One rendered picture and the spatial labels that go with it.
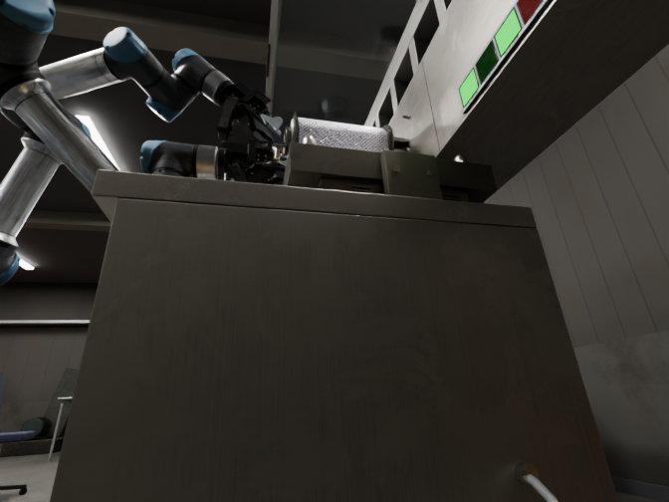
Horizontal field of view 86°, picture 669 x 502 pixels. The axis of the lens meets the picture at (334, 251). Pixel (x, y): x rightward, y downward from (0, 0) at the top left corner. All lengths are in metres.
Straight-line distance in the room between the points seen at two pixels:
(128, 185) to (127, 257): 0.10
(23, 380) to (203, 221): 9.98
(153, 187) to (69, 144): 0.41
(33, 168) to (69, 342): 9.01
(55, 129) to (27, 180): 0.38
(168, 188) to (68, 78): 0.64
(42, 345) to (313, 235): 10.02
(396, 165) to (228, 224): 0.32
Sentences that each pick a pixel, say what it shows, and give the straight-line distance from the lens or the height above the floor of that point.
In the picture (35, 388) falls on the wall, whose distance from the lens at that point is 10.28.
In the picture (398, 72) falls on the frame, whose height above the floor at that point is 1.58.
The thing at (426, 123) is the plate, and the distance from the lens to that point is 1.00.
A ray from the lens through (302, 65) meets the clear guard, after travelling 1.64.
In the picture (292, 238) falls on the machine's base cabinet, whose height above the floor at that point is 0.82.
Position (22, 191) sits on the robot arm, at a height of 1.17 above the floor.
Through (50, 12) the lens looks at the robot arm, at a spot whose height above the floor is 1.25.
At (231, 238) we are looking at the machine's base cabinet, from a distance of 0.48.
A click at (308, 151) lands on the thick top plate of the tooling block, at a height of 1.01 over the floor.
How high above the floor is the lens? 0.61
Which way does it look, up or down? 23 degrees up
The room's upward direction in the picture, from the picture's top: 3 degrees counter-clockwise
